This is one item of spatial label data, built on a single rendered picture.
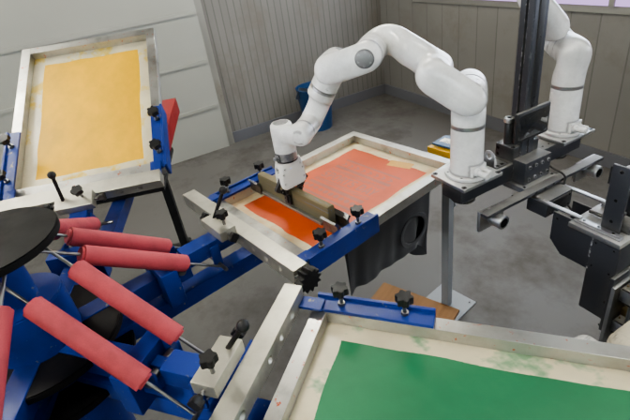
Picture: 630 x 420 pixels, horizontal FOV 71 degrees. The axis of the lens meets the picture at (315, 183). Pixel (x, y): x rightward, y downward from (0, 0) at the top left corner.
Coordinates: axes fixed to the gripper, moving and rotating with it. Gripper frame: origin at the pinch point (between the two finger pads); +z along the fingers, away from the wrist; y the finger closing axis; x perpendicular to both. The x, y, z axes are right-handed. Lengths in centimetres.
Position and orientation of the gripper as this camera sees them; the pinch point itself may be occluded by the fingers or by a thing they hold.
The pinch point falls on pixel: (293, 196)
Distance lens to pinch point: 160.4
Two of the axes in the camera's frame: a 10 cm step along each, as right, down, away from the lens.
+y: 7.5, -4.1, 5.2
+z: 1.4, 8.7, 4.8
